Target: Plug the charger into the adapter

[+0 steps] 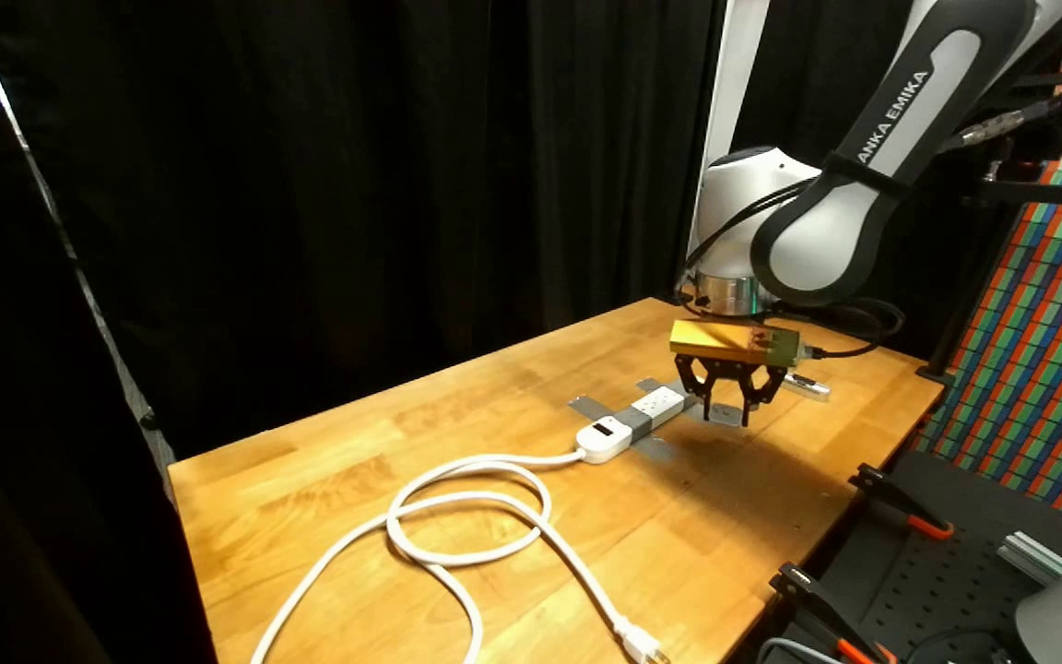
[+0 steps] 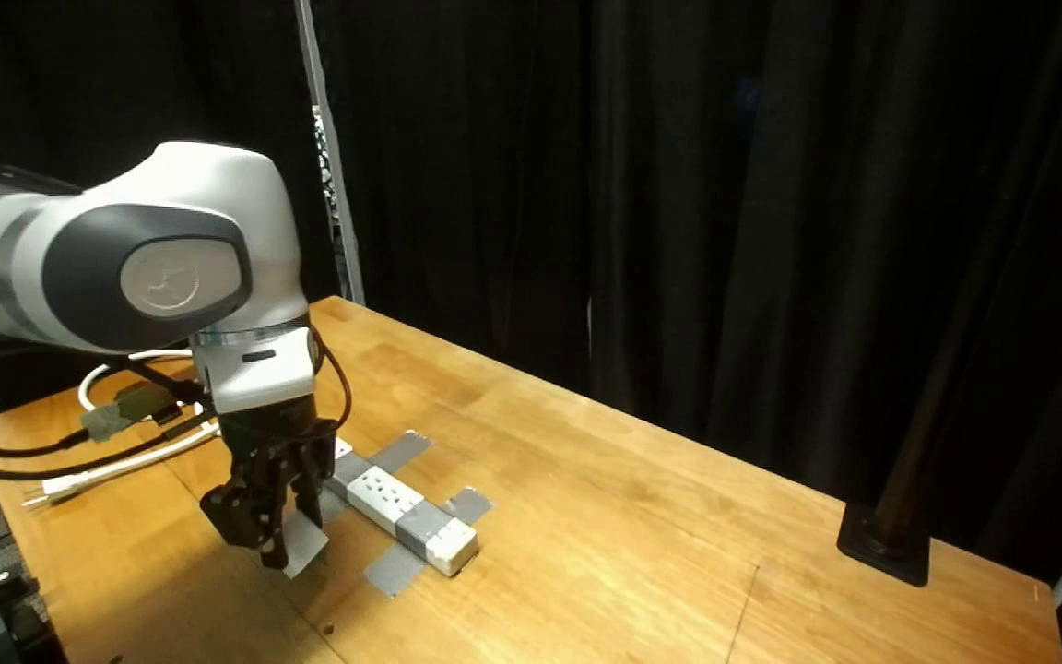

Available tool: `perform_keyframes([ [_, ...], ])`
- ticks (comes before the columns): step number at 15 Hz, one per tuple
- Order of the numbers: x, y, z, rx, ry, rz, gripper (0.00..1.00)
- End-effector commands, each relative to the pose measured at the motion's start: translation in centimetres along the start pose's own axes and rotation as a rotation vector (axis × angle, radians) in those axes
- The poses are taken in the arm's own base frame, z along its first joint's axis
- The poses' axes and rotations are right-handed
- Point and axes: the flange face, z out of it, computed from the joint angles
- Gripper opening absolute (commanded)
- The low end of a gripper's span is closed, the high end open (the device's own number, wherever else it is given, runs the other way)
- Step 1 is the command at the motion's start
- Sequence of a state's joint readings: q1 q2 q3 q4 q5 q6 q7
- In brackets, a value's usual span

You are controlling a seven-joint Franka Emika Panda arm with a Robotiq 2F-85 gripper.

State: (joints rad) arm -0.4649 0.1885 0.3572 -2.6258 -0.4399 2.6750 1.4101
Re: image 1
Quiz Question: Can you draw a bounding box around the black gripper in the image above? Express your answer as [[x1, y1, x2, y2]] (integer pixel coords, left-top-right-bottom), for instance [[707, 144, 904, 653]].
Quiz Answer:
[[674, 349, 794, 433]]

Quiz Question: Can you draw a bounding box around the small silver metal device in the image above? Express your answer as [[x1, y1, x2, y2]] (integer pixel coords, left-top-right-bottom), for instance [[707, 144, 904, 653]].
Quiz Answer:
[[783, 369, 832, 401]]

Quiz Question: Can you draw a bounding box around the white power strip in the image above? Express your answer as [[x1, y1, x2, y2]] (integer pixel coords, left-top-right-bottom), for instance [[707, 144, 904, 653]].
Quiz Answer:
[[573, 379, 696, 468]]

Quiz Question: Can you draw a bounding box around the black orange spring clamp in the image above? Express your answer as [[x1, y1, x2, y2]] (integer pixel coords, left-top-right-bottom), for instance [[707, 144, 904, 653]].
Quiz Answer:
[[768, 561, 904, 664], [848, 462, 958, 546]]

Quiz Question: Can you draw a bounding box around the black perforated board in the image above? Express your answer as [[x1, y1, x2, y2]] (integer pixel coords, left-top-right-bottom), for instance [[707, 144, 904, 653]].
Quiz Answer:
[[725, 446, 1062, 664]]

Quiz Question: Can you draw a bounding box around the black curtain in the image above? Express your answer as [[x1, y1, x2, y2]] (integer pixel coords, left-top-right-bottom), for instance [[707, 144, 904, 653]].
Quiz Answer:
[[0, 0, 966, 664]]

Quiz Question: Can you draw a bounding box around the grey duct tape strip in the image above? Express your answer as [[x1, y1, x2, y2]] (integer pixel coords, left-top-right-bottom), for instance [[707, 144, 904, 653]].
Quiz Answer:
[[568, 390, 681, 468]]

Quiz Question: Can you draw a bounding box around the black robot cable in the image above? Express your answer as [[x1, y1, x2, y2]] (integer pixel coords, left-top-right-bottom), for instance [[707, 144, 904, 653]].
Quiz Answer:
[[786, 292, 910, 361]]

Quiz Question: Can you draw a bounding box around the white power cord with plug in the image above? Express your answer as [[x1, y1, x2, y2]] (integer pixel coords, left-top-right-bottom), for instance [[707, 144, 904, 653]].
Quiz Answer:
[[248, 446, 670, 664]]

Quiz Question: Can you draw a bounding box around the silver aluminium bracket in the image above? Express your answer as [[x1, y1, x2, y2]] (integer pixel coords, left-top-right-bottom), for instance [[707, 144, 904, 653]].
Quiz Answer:
[[996, 529, 1062, 586]]

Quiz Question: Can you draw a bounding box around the black camera stand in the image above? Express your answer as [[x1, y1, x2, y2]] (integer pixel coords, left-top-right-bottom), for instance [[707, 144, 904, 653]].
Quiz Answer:
[[856, 60, 1062, 382]]

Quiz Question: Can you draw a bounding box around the silver metal frame pole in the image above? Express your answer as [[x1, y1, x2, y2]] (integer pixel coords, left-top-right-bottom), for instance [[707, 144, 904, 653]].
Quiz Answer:
[[0, 0, 177, 474]]

